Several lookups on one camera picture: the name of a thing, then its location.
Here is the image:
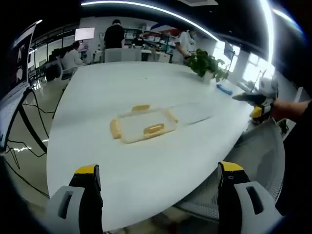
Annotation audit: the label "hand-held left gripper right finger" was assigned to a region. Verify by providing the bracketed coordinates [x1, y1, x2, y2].
[217, 160, 285, 234]

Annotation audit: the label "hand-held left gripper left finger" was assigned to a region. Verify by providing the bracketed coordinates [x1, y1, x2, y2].
[46, 164, 104, 234]

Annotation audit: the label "clear plastic container yellow buckles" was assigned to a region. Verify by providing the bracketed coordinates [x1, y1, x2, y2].
[109, 104, 179, 144]

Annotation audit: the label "person's right hand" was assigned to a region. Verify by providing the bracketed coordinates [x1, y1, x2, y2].
[271, 100, 300, 120]

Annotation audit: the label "blue flat object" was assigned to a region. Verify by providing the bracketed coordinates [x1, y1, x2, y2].
[216, 83, 233, 95]

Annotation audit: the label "white mesh office chair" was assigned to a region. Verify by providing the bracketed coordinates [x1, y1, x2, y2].
[174, 117, 286, 221]

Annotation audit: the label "potted green plant white pot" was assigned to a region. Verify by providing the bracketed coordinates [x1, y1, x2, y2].
[186, 48, 230, 85]

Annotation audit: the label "ceiling light strip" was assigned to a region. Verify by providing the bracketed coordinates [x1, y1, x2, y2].
[80, 0, 218, 42]

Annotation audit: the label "black office chair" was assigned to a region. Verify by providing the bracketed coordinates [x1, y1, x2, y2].
[45, 60, 62, 82]

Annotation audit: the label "black cable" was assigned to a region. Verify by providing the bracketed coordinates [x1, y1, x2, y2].
[3, 89, 57, 198]

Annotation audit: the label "wall screen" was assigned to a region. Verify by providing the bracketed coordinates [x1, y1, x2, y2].
[74, 27, 96, 41]

